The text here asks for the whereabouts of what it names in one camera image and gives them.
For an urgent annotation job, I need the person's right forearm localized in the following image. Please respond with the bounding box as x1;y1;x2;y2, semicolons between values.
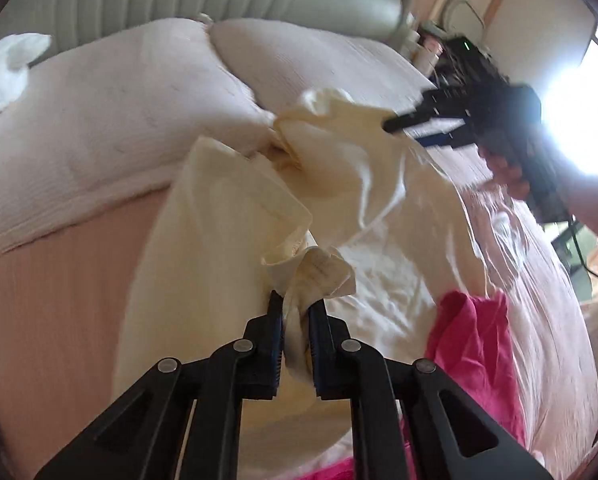
554;172;598;248

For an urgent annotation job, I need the black cable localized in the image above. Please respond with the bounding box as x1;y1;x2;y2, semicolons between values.
569;215;598;291

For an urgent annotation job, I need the pink pillow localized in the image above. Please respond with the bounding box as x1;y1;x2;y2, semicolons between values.
210;17;437;121
0;19;280;266

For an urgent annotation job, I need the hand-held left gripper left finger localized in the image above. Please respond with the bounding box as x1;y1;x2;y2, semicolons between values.
34;290;286;480

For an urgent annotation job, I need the person's right hand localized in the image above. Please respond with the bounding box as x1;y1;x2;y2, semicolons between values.
481;147;532;201

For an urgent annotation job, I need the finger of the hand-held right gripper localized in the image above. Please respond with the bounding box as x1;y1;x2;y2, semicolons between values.
411;119;480;150
383;86;472;134

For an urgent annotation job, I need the cream garment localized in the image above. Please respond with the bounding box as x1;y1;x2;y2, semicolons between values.
113;87;490;448

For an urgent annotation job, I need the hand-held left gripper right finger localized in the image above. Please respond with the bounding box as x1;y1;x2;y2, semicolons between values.
306;299;554;480

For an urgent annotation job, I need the white rounded frame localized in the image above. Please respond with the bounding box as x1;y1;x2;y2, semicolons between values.
441;0;487;31

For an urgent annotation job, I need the red garment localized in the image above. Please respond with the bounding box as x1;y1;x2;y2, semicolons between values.
259;290;527;480

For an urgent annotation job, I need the white plush toy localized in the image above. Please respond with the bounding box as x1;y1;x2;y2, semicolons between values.
0;32;54;136

